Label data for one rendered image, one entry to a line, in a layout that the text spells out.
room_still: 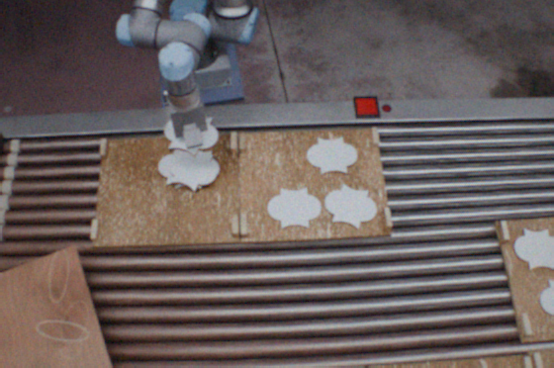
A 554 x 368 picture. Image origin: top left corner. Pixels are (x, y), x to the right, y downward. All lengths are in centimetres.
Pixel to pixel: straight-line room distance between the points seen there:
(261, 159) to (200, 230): 28
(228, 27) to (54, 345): 98
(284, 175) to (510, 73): 198
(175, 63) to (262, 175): 53
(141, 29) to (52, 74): 200
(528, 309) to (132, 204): 112
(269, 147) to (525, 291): 83
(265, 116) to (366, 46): 156
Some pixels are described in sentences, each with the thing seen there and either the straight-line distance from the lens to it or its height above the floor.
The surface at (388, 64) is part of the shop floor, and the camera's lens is 322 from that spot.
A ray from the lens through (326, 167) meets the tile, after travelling 168.
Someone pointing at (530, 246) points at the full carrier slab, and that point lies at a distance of 171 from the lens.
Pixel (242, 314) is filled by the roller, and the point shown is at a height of 92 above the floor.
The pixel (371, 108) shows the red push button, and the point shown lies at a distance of 184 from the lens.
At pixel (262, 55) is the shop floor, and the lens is 320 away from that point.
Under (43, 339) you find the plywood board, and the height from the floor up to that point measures 104.
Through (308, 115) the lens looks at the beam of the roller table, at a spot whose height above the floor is 91.
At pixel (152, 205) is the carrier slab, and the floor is 94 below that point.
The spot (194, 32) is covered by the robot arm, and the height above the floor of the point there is 141.
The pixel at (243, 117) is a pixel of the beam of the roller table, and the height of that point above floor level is 92.
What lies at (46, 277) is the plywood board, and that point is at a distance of 154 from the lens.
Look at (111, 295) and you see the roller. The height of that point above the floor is 92.
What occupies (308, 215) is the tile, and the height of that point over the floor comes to 95.
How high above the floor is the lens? 238
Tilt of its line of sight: 59 degrees down
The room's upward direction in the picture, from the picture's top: straight up
